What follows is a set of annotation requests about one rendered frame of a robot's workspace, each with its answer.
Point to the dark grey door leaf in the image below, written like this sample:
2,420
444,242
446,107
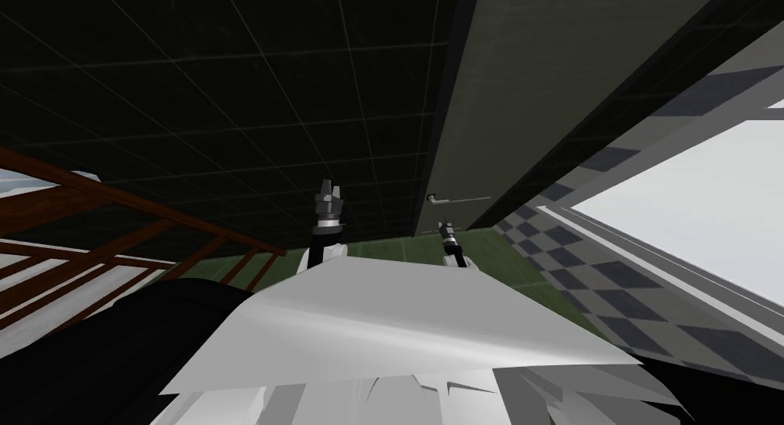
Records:
539,100

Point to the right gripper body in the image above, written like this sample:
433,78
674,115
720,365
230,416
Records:
447,231

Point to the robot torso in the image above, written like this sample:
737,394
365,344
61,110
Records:
392,327

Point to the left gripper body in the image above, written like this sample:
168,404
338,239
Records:
328,208

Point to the brown wooden frame furniture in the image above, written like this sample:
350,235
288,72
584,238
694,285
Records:
73,192

